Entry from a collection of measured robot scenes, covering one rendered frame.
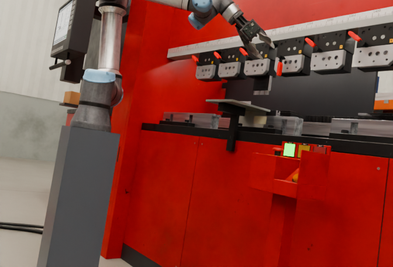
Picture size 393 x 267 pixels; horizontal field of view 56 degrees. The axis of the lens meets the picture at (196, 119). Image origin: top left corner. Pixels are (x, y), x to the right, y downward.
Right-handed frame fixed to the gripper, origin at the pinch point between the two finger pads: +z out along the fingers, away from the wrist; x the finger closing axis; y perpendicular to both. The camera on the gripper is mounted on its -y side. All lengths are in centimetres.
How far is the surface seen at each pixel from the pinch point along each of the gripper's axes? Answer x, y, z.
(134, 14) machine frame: -28, -92, -86
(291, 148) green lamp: -22.0, 21.4, 33.2
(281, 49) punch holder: 10.7, -20.0, 2.4
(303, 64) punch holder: 11.3, -12.5, 14.6
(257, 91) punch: -9.2, -32.8, 9.4
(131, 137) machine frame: -82, -77, -23
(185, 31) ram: -11, -81, -51
